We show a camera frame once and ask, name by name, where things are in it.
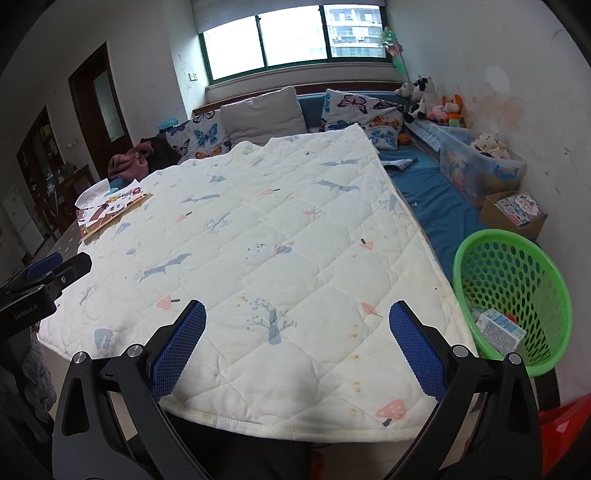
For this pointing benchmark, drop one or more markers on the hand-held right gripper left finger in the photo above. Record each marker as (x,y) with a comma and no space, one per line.
(180,350)

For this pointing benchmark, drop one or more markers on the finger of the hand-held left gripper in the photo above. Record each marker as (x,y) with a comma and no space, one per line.
(74,267)
(44,266)

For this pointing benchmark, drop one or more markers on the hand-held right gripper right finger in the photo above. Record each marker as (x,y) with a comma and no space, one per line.
(415,350)

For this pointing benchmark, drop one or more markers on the white milk carton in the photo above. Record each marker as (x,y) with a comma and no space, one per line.
(498,330)

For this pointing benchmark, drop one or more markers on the green plastic basket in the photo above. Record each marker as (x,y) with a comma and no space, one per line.
(531,258)

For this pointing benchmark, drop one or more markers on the grey star mat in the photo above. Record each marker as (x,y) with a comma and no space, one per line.
(69,237)

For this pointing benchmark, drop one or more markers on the cartoon printed book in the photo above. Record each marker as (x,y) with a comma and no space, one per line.
(111,210)

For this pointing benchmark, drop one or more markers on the dark wooden cabinet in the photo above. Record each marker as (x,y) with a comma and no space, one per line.
(41,166)

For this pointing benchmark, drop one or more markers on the pile of clothes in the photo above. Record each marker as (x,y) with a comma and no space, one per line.
(138,159)

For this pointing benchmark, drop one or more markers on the white quilted blanket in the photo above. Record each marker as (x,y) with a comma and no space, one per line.
(277,254)

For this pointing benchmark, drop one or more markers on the blue mat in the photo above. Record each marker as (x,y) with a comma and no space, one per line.
(438,207)

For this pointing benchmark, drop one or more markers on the dark wooden door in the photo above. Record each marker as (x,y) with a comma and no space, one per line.
(99,110)

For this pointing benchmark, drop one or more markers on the cardboard box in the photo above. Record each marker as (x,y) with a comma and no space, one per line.
(512,212)

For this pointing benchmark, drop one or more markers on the red plastic stool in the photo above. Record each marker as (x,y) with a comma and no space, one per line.
(568,434)

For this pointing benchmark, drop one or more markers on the small butterfly print cushion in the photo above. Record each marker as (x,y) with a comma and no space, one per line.
(203,138)

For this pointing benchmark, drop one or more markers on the patterned blue cloth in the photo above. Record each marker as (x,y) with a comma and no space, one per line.
(401,164)

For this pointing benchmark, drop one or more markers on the clear plastic storage bin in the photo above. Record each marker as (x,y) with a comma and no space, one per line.
(466,166)

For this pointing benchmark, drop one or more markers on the small orange ball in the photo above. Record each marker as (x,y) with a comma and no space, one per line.
(404,139)

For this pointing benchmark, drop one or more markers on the spotted white cloth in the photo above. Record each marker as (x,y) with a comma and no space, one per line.
(489,145)

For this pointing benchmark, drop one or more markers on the pink plush toy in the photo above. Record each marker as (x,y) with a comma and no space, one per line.
(436,111)

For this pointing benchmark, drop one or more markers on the large butterfly print cushion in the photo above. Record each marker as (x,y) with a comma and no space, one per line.
(360,115)

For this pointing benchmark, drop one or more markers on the grey cushion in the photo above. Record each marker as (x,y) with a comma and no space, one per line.
(263,115)

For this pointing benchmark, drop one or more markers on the cow plush toy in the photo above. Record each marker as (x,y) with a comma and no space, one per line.
(420,97)

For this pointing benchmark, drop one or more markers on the green pinwheel toy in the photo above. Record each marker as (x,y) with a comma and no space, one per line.
(392,46)

